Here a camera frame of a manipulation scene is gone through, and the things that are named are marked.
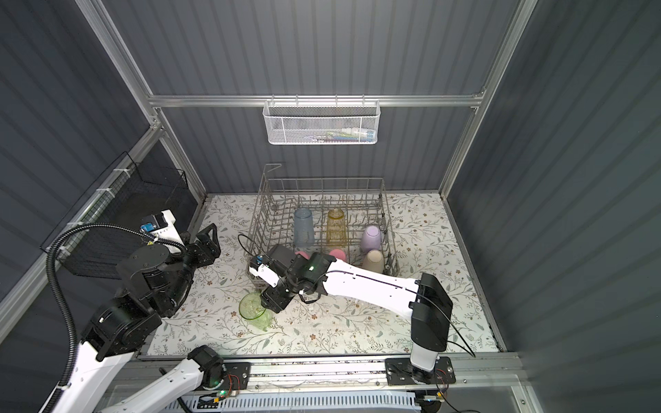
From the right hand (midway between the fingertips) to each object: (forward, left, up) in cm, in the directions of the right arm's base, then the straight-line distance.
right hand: (270, 297), depth 71 cm
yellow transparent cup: (+27, -18, -6) cm, 33 cm away
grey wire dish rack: (+31, -22, -2) cm, 38 cm away
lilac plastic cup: (+23, -30, -5) cm, 38 cm away
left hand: (+7, +12, +21) cm, 25 cm away
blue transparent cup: (+32, -5, -11) cm, 34 cm away
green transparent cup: (-3, +5, -1) cm, 6 cm away
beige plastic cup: (+14, -30, -4) cm, 34 cm away
